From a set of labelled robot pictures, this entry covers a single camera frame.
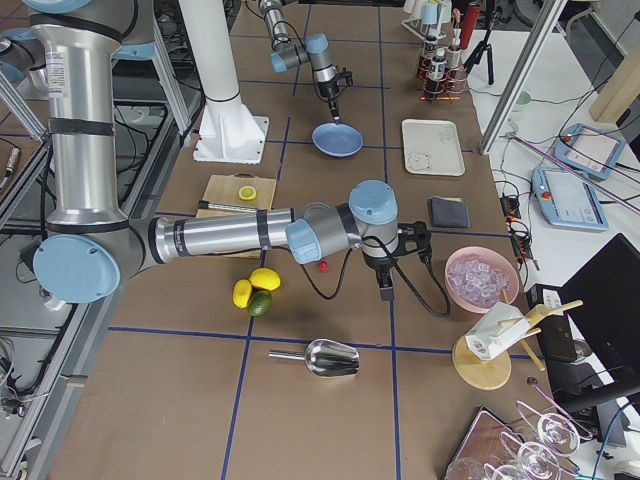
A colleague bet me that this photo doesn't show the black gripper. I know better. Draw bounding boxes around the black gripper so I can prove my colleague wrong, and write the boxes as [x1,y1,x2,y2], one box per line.
[361,235,398,300]
[315,77,341,124]

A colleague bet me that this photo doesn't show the blue plate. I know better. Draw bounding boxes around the blue plate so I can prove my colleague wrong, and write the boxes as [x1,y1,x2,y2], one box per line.
[312,123,364,158]

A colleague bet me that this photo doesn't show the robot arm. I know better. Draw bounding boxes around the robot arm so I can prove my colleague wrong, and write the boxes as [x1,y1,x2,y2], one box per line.
[29,1,399,304]
[257,0,353,123]

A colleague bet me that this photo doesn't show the grey yellow cloth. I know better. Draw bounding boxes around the grey yellow cloth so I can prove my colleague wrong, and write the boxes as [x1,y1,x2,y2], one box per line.
[427,196,471,228]

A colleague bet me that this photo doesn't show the pink bowl of ice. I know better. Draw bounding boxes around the pink bowl of ice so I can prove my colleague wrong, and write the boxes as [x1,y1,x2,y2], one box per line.
[445,246,520,313]

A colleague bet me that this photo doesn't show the steel ice scoop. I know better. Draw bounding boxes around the steel ice scoop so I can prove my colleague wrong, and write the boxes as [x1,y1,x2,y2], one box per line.
[269,339,360,378]

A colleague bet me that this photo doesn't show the cream bear tray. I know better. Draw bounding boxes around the cream bear tray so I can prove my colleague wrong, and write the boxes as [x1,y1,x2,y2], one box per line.
[401,119,465,177]

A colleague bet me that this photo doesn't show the tea bottle white cap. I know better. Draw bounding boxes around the tea bottle white cap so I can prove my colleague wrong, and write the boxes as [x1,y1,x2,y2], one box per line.
[446,28,461,70]
[422,35,438,62]
[429,48,447,82]

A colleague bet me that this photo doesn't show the lemon half slice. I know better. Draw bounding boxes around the lemon half slice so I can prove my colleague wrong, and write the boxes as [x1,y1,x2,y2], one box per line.
[238,185,257,202]

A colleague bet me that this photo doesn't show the wooden cutting board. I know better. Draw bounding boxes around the wooden cutting board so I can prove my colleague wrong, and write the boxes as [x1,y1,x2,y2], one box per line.
[186,174,276,258]

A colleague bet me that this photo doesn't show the yellow lemon front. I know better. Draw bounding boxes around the yellow lemon front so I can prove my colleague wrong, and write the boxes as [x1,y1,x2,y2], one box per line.
[249,267,281,291]

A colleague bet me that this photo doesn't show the yellow lemon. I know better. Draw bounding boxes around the yellow lemon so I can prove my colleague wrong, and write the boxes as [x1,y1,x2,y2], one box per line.
[232,279,253,309]
[249,267,281,291]

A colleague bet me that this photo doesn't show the white carton on stand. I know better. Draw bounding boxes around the white carton on stand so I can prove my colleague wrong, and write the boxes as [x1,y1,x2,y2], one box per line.
[464,302,530,361]

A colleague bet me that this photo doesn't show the green avocado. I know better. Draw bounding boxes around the green avocado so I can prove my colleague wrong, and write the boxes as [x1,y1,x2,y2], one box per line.
[247,290,272,317]

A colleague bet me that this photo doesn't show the wooden stand with base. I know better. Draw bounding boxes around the wooden stand with base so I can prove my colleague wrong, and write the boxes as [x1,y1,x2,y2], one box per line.
[452,300,583,390]

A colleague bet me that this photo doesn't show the yellow lemon back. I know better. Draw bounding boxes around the yellow lemon back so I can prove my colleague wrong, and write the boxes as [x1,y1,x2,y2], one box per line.
[232,279,253,309]

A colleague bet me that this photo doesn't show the steel muddler black tip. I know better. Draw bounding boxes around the steel muddler black tip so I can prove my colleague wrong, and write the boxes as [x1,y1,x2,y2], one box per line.
[198,200,258,212]

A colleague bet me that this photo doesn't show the red cylinder bottle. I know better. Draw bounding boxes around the red cylinder bottle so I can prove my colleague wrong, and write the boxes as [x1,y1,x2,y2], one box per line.
[459,1,481,50]

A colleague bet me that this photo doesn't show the black tripod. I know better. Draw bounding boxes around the black tripod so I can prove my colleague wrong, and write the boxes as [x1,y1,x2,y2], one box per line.
[463,1,502,85]

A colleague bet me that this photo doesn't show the green bowl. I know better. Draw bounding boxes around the green bowl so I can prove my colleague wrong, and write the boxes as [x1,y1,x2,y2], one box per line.
[512,90,532,113]

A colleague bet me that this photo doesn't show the blue teach pendant near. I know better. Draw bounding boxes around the blue teach pendant near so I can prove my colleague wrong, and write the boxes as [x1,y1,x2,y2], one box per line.
[531,167,609,232]

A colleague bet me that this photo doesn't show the blue teach pendant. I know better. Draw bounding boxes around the blue teach pendant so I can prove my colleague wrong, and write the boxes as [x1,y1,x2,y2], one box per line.
[531,167,609,232]
[553,123,626,181]

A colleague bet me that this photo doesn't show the black monitor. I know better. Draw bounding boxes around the black monitor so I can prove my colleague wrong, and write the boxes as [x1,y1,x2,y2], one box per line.
[540,233,639,413]

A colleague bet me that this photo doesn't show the wine glasses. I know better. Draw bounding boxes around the wine glasses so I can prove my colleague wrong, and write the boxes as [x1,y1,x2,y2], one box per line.
[443,377,593,479]

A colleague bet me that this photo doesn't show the reacher grabber stick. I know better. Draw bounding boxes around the reacher grabber stick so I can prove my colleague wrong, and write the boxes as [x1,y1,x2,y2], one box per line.
[505,133,640,215]

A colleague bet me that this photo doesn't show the blue teach pendant far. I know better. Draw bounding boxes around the blue teach pendant far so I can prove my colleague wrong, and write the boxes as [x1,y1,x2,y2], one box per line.
[553,123,626,181]

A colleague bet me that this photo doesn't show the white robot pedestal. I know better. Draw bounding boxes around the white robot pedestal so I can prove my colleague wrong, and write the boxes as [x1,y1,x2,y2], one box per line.
[179,0,269,164]

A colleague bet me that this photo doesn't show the copper wire bottle rack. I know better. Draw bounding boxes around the copper wire bottle rack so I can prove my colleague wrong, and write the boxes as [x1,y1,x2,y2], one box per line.
[416,9,471,104]

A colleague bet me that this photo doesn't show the white wire cup rack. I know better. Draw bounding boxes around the white wire cup rack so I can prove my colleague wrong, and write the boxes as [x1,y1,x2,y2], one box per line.
[401,0,453,38]

